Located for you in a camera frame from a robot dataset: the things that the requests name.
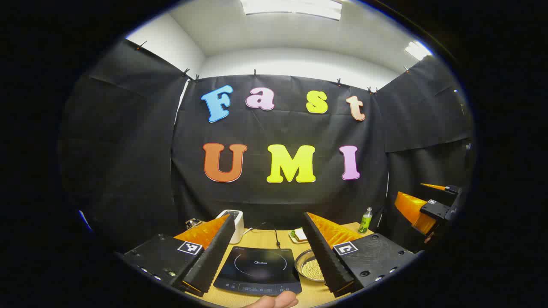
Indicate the stainless steel pot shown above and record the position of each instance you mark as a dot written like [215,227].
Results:
[306,267]

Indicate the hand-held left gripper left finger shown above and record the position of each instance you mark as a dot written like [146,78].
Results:
[214,252]

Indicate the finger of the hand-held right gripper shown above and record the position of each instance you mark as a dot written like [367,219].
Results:
[434,187]
[411,209]

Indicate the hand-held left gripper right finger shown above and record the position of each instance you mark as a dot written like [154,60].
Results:
[323,252]

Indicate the row of black clips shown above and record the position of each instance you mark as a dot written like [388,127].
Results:
[254,73]

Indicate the pile of soybeans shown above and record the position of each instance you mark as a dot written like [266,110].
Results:
[312,269]

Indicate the white toaster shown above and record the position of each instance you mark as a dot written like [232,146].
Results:
[239,231]

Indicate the black backdrop cloth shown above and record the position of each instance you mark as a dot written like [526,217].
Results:
[278,128]

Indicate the small sandwich plate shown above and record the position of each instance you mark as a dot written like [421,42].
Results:
[292,237]

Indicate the large ceiling light panel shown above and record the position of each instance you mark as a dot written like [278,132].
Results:
[291,7]

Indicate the green label drink bottle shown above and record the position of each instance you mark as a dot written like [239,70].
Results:
[365,222]

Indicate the black induction cooktop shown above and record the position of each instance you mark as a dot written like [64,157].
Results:
[257,267]

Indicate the small ceiling light panel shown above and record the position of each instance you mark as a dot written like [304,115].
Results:
[417,50]

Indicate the sandwich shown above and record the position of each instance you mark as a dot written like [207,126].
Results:
[300,234]

